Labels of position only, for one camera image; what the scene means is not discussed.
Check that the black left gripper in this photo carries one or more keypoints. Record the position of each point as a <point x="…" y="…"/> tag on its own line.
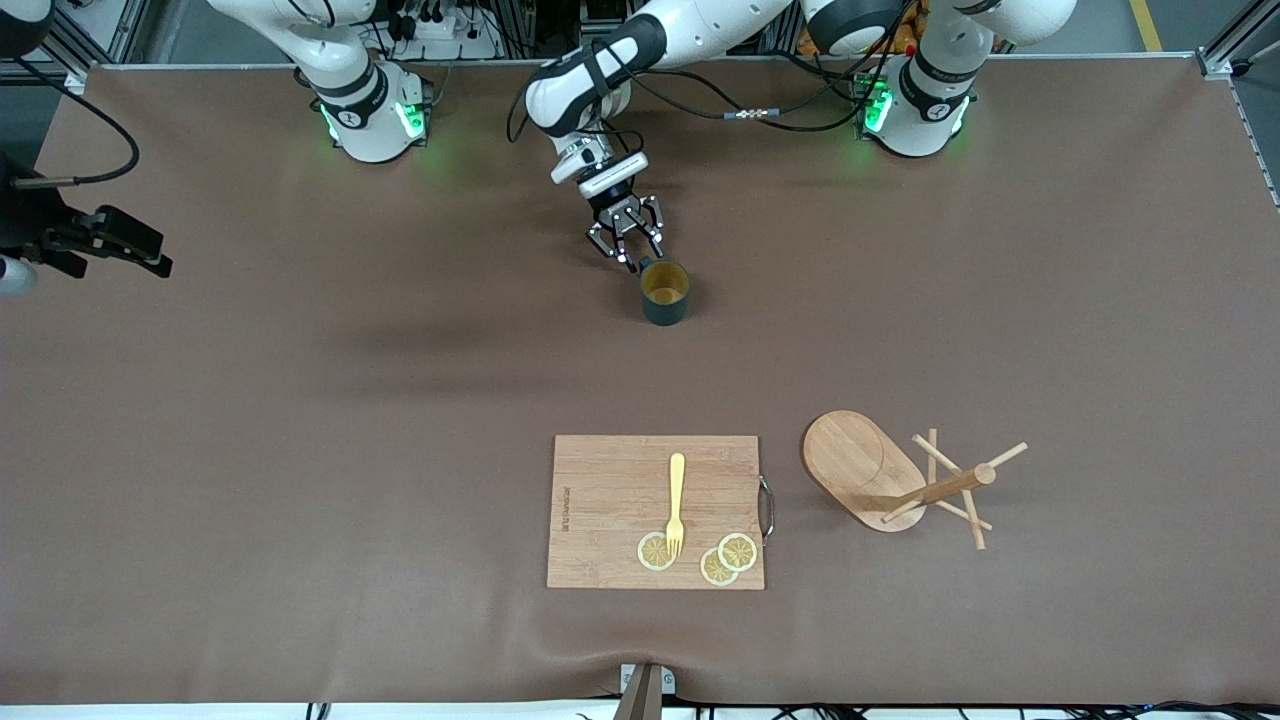
<point x="613" y="212"/>

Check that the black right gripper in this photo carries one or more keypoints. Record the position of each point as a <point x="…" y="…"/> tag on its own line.
<point x="32" y="218"/>

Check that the dark green ribbed cup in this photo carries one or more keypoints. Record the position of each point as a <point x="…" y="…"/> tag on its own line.
<point x="665" y="312"/>

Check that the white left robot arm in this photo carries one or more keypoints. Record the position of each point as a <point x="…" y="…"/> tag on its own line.
<point x="920" y="110"/>

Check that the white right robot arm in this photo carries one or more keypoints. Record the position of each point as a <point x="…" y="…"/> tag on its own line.
<point x="370" y="120"/>

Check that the wooden mug tree rack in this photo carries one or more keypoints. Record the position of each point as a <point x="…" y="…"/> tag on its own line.
<point x="850" y="460"/>

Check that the yellow plastic fork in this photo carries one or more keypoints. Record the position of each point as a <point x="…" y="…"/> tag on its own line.
<point x="677" y="480"/>

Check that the white power strip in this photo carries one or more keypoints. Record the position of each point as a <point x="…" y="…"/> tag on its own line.
<point x="445" y="40"/>

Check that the wooden cutting board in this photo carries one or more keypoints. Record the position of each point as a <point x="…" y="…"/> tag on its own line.
<point x="600" y="500"/>

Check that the brown table mat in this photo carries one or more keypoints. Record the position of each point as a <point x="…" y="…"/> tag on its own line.
<point x="400" y="400"/>

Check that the lemon slice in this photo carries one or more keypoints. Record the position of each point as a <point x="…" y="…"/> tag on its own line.
<point x="738" y="552"/>
<point x="712" y="572"/>
<point x="650" y="552"/>

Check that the aluminium frame post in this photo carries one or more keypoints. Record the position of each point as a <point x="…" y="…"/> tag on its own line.
<point x="1225" y="50"/>
<point x="90" y="50"/>

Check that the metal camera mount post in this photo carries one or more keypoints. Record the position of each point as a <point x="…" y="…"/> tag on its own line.
<point x="642" y="700"/>

